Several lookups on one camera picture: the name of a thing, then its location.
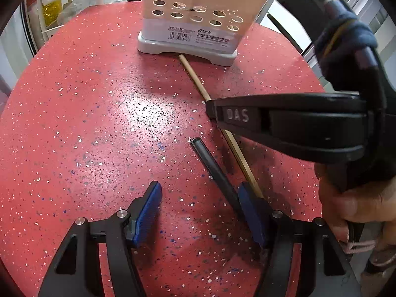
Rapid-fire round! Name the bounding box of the plain bamboo chopstick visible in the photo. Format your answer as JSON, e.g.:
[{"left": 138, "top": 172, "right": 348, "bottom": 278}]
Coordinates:
[{"left": 178, "top": 53, "right": 265, "bottom": 199}]

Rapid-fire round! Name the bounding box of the right hand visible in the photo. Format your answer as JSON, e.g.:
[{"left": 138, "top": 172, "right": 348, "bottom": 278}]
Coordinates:
[{"left": 313, "top": 161, "right": 396, "bottom": 254}]

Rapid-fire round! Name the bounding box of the beige utensil holder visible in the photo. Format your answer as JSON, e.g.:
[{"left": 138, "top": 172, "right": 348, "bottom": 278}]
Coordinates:
[{"left": 138, "top": 0, "right": 268, "bottom": 66}]

